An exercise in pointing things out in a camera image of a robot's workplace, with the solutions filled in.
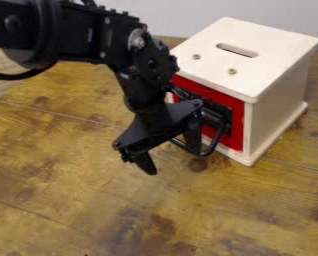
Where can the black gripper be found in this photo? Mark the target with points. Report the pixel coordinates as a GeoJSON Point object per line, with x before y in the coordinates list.
{"type": "Point", "coordinates": [160, 121]}

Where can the black metal drawer handle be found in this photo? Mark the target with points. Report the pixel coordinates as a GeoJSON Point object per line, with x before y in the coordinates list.
{"type": "Point", "coordinates": [213, 125]}

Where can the red drawer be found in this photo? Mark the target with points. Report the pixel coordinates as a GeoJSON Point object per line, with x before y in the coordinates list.
{"type": "Point", "coordinates": [224, 106]}

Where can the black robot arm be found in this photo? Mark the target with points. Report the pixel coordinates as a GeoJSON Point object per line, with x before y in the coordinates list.
{"type": "Point", "coordinates": [47, 31]}

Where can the white wooden box cabinet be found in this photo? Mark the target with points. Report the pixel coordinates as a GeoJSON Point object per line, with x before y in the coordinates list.
{"type": "Point", "coordinates": [252, 68]}

